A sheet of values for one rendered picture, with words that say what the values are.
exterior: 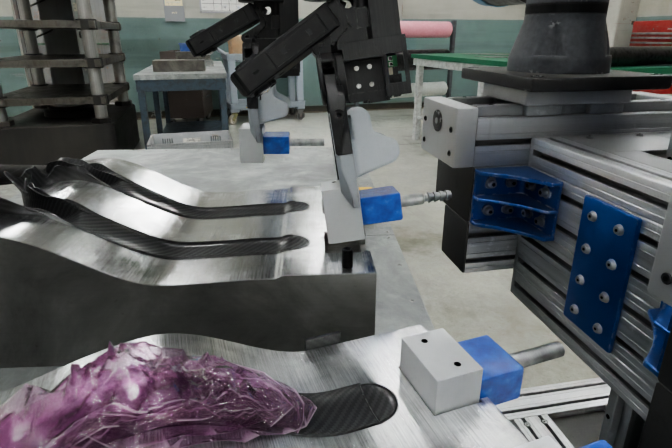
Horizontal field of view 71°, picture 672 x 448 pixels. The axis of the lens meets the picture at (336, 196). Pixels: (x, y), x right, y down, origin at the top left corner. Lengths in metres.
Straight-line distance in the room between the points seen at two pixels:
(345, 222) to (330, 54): 0.16
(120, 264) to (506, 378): 0.34
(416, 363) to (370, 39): 0.27
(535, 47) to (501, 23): 7.28
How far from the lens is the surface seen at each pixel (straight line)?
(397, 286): 0.59
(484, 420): 0.35
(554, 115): 0.79
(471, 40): 7.82
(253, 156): 0.74
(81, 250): 0.48
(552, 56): 0.78
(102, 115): 4.35
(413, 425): 0.34
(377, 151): 0.43
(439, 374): 0.34
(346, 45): 0.43
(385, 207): 0.46
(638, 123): 0.88
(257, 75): 0.45
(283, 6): 0.72
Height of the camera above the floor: 1.09
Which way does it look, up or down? 19 degrees down
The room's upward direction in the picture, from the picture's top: straight up
